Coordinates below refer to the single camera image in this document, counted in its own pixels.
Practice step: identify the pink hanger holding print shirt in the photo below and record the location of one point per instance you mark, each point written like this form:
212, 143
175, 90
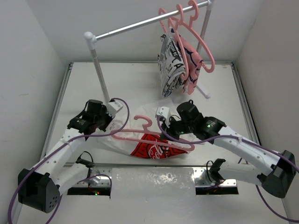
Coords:
174, 26

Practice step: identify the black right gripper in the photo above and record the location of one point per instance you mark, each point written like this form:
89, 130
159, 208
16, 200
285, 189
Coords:
169, 130

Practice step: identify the black white print shirt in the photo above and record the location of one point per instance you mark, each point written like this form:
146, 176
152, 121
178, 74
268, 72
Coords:
171, 64

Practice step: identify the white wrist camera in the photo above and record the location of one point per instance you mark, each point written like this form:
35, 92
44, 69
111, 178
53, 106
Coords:
113, 107
163, 112

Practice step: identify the white red print t-shirt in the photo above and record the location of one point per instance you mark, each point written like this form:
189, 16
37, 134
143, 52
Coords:
138, 149

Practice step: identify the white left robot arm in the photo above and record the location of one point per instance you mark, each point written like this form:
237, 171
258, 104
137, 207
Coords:
42, 186

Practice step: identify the pink print shirt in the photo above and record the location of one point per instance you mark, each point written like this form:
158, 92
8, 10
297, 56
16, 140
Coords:
194, 61

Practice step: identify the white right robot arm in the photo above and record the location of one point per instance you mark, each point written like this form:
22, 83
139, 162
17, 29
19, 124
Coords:
272, 170

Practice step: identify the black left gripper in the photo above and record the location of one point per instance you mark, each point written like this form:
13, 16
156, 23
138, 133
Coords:
103, 110

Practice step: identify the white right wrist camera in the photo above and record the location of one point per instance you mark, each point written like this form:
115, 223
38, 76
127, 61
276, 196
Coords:
163, 112

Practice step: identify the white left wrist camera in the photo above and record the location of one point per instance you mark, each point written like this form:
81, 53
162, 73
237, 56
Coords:
113, 107

